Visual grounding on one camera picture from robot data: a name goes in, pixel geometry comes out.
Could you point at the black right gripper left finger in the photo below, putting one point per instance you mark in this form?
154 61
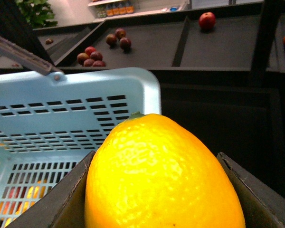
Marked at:
63 206

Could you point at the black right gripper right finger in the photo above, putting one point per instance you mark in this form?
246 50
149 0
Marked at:
262 206

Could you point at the light blue plastic basket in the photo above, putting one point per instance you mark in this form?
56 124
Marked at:
48 124

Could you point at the yellow lemon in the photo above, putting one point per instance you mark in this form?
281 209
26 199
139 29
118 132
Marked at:
152 173

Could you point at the black upper display tray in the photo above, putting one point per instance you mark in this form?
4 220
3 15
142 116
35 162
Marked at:
164 41

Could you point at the green potted plant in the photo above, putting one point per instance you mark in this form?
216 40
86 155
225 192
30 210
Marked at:
38 13

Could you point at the lone red apple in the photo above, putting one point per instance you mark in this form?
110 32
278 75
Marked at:
207 21

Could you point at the shelf of bottled goods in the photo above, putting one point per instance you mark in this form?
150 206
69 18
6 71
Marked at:
104 9

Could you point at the brown basket handle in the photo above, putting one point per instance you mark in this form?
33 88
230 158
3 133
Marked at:
26 58

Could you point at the black metal shelf post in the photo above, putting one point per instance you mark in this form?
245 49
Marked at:
270 13

